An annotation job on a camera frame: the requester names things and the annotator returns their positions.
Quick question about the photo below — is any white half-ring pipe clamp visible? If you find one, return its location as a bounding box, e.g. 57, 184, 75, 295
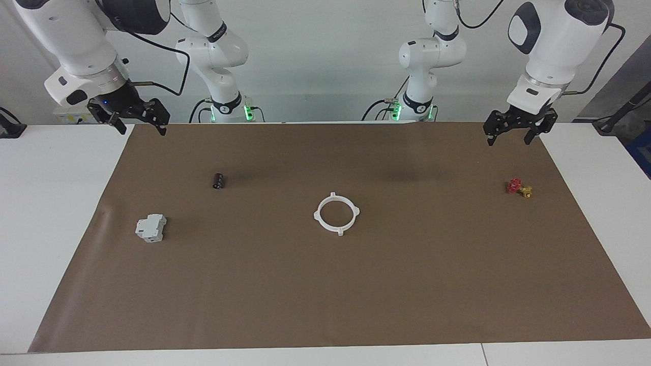
332, 191, 362, 237
313, 191, 342, 237

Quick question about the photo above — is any black stand with pole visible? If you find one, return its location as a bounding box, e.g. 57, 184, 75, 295
593, 81, 651, 136

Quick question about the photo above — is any white circuit breaker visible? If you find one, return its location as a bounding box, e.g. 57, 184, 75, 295
134, 213, 168, 243

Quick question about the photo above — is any black stand base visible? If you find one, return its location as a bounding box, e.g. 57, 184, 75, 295
0, 106, 27, 139

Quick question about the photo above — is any blue box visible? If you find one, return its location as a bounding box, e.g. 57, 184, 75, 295
626, 126, 651, 180

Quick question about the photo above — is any brown paper table mat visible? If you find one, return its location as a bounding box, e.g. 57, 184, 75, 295
27, 121, 651, 353

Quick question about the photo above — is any black base cable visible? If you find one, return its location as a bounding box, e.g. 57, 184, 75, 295
362, 76, 410, 122
189, 98, 214, 124

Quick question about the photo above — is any white wall socket box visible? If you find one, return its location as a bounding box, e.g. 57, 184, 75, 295
52, 104, 102, 125

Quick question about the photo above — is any red-handled brass valve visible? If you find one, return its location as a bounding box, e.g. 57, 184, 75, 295
505, 177, 534, 199

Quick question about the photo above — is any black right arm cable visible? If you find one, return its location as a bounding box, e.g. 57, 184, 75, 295
119, 10, 192, 97

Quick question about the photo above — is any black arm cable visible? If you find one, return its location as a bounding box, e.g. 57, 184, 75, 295
119, 10, 192, 97
454, 0, 627, 96

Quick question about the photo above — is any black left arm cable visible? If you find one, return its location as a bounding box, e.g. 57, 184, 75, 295
454, 0, 627, 96

